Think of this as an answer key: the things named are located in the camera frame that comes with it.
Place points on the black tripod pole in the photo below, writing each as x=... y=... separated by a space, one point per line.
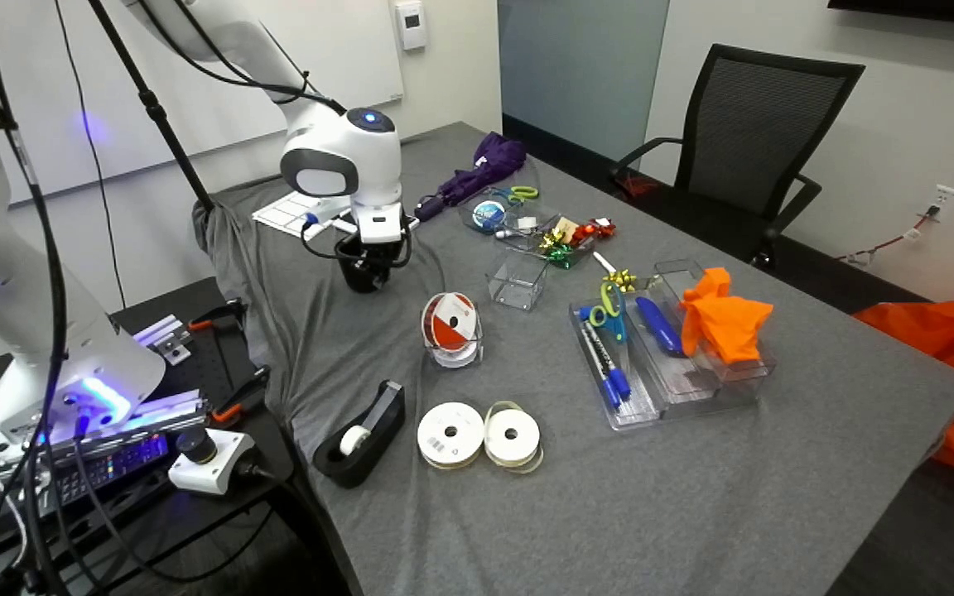
x=151 y=105

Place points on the white ribbon spool left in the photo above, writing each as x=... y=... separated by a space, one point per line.
x=449 y=434

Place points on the white wall whiteboard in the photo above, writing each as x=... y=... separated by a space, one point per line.
x=51 y=128

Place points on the colourful gift bows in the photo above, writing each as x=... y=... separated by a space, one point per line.
x=569 y=240

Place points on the purple folded umbrella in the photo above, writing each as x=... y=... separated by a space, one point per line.
x=495 y=161

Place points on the black office chair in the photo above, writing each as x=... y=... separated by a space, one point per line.
x=750 y=128

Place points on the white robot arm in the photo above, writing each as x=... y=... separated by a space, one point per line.
x=333 y=158

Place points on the small clear plastic box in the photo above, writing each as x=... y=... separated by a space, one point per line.
x=519 y=282

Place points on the green handled scissors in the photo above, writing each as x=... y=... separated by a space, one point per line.
x=618 y=282

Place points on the black side cart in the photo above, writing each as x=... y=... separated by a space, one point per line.
x=156 y=517

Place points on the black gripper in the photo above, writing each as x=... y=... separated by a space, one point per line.
x=354 y=242

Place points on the white wall thermostat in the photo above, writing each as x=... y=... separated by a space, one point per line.
x=411 y=23

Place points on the clear tray with blue marker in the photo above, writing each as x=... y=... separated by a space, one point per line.
x=662 y=334

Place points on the white ribbon spool right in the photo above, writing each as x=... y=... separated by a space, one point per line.
x=510 y=438

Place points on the white label sheet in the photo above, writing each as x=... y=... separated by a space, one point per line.
x=291 y=214

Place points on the black cup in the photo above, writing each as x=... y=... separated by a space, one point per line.
x=365 y=272

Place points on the clear tray with blue pens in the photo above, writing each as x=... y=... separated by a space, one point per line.
x=621 y=386

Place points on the black tape dispenser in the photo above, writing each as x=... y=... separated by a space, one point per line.
x=355 y=449

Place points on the grey tablecloth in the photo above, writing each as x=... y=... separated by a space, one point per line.
x=750 y=495

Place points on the blue ball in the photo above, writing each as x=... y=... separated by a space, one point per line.
x=489 y=215

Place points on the orange cloth in tray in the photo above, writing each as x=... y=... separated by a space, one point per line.
x=725 y=321

